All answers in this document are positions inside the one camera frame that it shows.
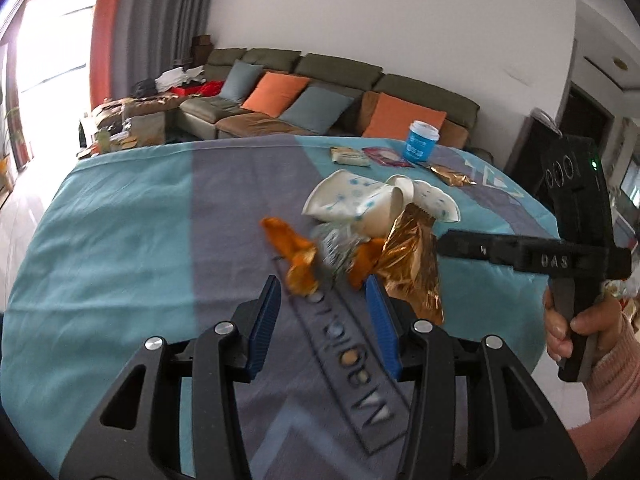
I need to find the maroon snack packet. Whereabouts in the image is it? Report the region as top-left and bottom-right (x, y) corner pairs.
(362, 147), (414, 169)

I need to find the group of boxes and jars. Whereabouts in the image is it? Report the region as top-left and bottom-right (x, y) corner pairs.
(77, 105), (168, 158)

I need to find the brown cardboard box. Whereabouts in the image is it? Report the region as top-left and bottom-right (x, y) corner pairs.
(191, 35), (214, 63)

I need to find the sealed gold snack packet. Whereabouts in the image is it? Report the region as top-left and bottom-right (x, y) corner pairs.
(427, 162), (476, 187)

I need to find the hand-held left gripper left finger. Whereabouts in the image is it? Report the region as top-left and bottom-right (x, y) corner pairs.
(60, 275), (283, 480)

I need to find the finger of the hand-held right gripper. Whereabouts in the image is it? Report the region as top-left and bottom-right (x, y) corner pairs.
(436, 229), (526, 277)

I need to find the pile of white clothes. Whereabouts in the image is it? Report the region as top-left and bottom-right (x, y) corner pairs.
(155, 65), (206, 93)

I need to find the orange peel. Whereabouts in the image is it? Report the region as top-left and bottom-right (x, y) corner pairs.
(348, 236), (387, 289)
(261, 216), (319, 297)

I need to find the red cloth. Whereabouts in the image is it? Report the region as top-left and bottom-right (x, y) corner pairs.
(167, 81), (223, 99)

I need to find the gold foil wrapper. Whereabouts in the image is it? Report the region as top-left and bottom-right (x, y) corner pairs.
(369, 203), (446, 326)

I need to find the dark wooden furniture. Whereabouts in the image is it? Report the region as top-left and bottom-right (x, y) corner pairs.
(505, 107), (566, 201)

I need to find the green brown corner sofa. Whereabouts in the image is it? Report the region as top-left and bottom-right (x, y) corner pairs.
(92, 47), (494, 162)

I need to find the person's right hand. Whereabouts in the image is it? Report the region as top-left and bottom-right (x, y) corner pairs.
(542, 287), (628, 363)

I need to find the orange and grey curtain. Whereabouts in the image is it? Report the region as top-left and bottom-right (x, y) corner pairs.
(90, 0), (217, 111)

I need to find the balcony window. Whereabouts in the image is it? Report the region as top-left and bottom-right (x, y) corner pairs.
(0, 0), (96, 171)

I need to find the teal grey printed tablecloth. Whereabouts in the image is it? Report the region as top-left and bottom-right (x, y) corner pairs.
(0, 132), (561, 480)

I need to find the orange cushion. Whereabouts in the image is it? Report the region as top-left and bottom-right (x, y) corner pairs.
(241, 71), (311, 117)
(362, 92), (447, 141)

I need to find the teal cushion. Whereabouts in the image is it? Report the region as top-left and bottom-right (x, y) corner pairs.
(218, 60), (264, 103)
(279, 86), (355, 135)

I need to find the blue cup with white lid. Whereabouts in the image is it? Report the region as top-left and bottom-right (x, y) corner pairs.
(404, 121), (441, 163)

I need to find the small clear wrapper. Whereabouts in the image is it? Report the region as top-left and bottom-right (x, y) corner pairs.
(311, 222), (363, 277)

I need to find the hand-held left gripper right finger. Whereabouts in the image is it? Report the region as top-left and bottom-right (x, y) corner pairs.
(364, 275), (588, 480)

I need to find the green white snack packet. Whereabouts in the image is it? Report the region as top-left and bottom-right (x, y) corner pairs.
(330, 146), (372, 167)

